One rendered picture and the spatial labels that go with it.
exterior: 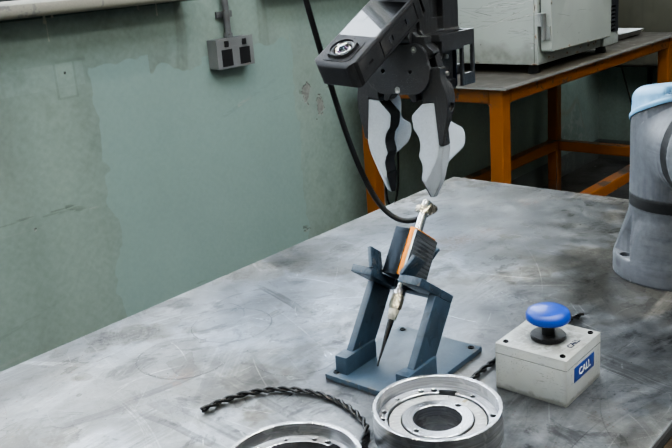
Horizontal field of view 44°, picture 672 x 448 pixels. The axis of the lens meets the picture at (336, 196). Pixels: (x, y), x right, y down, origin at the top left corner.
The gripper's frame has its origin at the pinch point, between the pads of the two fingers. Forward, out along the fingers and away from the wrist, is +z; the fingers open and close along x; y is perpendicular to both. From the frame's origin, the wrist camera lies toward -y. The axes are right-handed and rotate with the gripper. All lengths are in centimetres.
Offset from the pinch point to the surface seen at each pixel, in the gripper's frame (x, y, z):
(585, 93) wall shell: 139, 367, 59
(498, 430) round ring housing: -16.1, -12.3, 15.0
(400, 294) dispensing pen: -0.5, -2.9, 10.4
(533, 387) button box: -13.7, -1.5, 17.1
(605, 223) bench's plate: 0, 48, 18
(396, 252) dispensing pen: 0.1, -2.3, 6.4
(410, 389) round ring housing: -6.7, -10.5, 15.1
